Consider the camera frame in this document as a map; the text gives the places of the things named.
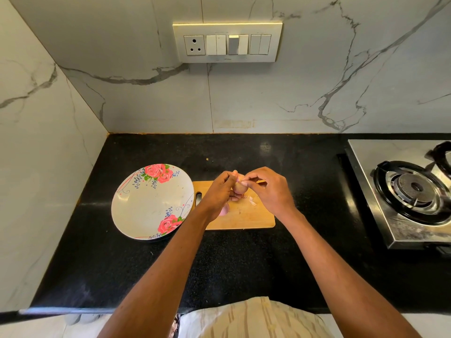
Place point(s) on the person's right hand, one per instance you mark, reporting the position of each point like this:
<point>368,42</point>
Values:
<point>275,197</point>

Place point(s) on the person's left hand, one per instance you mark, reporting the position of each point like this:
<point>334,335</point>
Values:
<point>215,199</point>

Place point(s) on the small pink onion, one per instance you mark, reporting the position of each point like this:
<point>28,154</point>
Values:
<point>224,208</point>
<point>240,187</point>

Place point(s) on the pile of onion peels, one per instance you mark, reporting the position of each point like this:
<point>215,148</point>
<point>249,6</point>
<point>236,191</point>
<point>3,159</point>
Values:
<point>249,200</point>

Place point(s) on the person's left forearm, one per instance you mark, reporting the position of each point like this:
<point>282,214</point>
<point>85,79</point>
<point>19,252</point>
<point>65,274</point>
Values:
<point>158,285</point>

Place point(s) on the person's right forearm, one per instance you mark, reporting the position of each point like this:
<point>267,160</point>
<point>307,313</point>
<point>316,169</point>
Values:
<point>338,285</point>

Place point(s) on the wooden cutting board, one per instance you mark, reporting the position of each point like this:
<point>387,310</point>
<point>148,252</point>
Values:
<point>246,218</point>

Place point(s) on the black stone countertop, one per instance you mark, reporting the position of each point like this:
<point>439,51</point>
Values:
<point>310,159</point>

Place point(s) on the white floral plate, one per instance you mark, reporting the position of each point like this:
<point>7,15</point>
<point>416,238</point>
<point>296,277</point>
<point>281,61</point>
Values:
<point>148,204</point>

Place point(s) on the stainless steel gas stove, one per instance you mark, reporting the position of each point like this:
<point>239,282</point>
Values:
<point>361,157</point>

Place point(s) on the beige striped garment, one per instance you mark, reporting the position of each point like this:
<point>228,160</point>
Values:
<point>257,321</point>

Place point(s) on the black stove burner grate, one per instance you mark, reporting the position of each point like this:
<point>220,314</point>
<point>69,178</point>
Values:
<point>442,157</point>
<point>412,192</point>

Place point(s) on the grey slipper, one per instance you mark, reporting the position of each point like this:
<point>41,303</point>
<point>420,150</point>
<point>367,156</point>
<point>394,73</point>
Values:
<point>72,318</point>
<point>90,317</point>

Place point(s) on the white wall switch panel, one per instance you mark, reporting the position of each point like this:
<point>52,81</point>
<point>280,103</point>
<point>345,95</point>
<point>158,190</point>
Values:
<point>227,43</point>

